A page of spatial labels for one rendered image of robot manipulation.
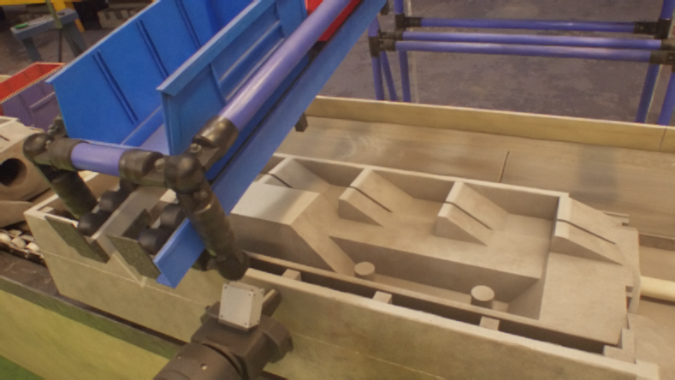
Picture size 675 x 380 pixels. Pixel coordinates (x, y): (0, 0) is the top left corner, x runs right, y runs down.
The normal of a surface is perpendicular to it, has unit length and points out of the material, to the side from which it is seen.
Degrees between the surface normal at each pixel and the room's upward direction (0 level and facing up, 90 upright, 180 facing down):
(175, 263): 90
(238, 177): 90
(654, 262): 0
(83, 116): 88
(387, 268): 80
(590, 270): 10
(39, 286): 0
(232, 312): 50
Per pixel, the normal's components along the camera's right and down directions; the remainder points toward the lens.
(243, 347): -0.07, -0.87
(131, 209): 0.90, 0.15
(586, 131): -0.41, 0.60
